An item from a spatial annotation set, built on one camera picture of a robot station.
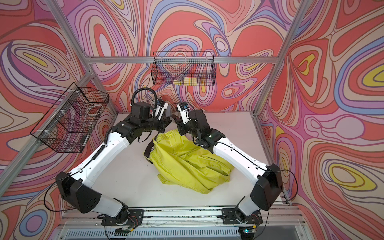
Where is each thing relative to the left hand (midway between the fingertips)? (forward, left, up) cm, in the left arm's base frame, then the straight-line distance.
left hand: (172, 120), depth 75 cm
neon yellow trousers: (-13, -5, -19) cm, 23 cm away
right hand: (-1, -3, -1) cm, 3 cm away
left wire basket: (-4, +52, -1) cm, 52 cm away
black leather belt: (-11, +12, -9) cm, 18 cm away
